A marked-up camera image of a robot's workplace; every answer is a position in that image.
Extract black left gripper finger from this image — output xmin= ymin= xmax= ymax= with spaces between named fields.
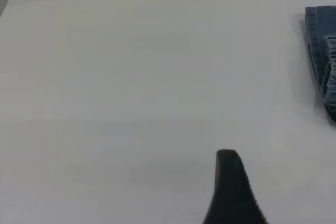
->
xmin=201 ymin=149 xmax=270 ymax=224

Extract blue denim shorts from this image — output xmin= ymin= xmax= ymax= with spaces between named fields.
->
xmin=304 ymin=5 xmax=336 ymax=124

